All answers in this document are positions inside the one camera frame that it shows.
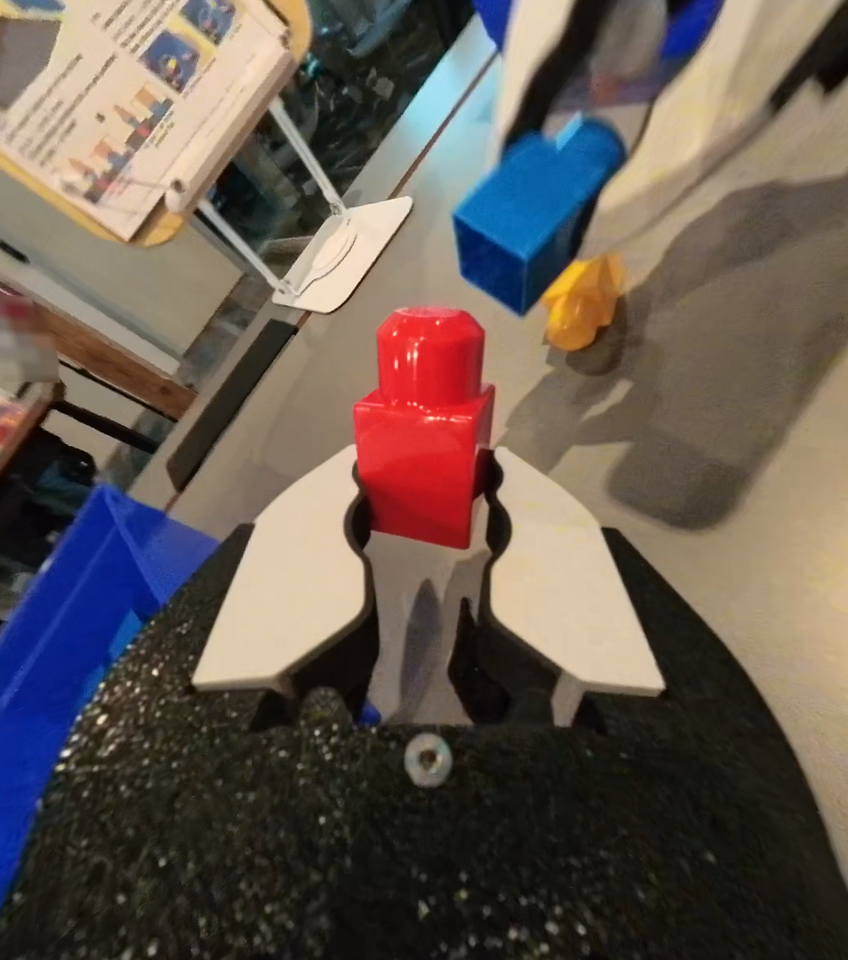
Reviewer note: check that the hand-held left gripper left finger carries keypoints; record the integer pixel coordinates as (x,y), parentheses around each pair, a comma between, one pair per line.
(296,600)

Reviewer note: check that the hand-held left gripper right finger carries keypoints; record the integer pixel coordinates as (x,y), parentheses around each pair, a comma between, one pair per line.
(566,600)

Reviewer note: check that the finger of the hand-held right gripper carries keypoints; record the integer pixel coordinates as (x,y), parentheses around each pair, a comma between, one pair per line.
(521,67)
(709,105)

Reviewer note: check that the blue mega block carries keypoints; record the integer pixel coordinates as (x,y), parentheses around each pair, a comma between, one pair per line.
(529,217)

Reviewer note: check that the red mega block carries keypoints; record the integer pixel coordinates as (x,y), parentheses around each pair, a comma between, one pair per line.
(424,450)

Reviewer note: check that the yellow mega block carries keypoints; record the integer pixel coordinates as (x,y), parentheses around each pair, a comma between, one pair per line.
(581,315)

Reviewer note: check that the printed instruction sheet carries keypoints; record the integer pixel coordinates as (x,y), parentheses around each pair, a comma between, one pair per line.
(93,97)

